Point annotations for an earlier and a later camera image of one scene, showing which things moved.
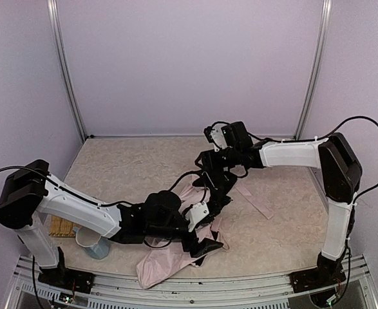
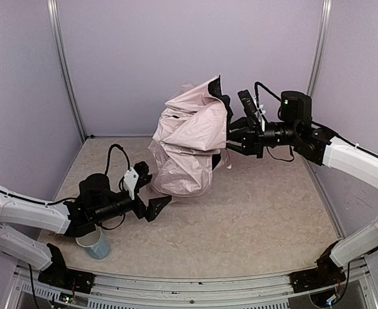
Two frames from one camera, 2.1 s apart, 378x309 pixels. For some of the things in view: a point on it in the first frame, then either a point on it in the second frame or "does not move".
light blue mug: (94, 244) does not move
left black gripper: (190, 237) → (139, 206)
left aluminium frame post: (55, 13) does not move
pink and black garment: (165, 255) → (192, 129)
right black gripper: (219, 188) → (257, 140)
